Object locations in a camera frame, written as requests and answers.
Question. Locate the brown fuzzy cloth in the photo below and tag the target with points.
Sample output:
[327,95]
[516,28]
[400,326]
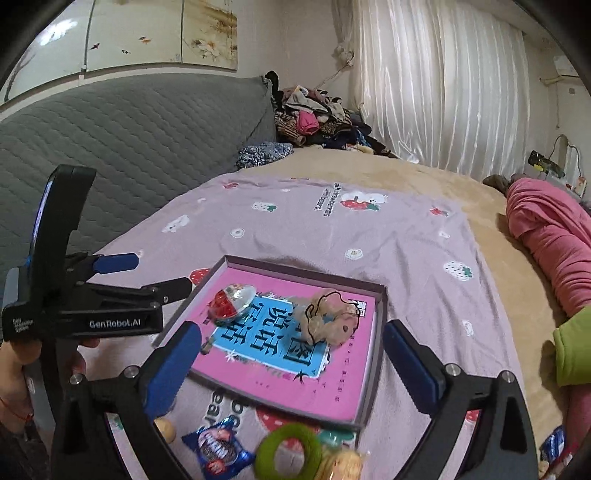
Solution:
[497,183]

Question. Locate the blue patterned cloth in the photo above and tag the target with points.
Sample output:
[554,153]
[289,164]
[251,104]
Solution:
[263,154]

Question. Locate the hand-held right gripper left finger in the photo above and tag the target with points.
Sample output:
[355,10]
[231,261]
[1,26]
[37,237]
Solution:
[173,367]

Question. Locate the dark object on nightstand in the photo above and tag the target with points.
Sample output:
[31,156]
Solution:
[542,162]

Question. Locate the blue snack packet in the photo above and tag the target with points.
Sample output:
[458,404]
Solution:
[217,450]

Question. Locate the white air conditioner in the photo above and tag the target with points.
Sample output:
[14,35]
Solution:
[565,67]

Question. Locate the pile of clothes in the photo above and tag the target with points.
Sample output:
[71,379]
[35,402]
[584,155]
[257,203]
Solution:
[314,120]

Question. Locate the pink printed box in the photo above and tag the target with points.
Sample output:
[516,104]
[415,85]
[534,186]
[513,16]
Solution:
[341,378]

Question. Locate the white curtain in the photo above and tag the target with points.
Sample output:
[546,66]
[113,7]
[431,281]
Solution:
[438,83]

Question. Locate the walnut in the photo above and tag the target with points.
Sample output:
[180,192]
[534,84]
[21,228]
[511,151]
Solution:
[166,430]

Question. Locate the person's left hand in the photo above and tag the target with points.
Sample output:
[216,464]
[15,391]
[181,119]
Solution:
[14,374]

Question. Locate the green cloth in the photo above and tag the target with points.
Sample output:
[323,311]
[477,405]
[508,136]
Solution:
[575,346]

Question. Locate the purple printed blanket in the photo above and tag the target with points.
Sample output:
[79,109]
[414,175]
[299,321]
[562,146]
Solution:
[323,230]

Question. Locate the pink quilt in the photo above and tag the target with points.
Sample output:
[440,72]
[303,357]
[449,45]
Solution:
[554,230]

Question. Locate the red clear egg toy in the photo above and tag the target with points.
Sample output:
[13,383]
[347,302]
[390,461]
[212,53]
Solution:
[231,302]

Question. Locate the biscuit packet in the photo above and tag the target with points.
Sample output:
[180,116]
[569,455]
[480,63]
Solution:
[344,461]

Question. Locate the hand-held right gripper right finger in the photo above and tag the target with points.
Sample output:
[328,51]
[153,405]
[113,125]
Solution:
[415,369]

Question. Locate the blue plastic packet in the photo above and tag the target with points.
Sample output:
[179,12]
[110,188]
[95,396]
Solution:
[553,445]

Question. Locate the beige bed sheet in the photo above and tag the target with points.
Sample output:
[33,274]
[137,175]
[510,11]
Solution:
[485,240]

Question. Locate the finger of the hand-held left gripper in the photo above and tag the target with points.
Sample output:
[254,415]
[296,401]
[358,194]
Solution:
[115,263]
[157,293]

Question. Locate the grey quilted headboard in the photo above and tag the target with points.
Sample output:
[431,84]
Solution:
[138,138]

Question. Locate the beige mesh scrunchie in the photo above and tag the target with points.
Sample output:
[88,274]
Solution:
[330,318]

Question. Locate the floral wall painting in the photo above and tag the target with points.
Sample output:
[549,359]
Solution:
[138,32]

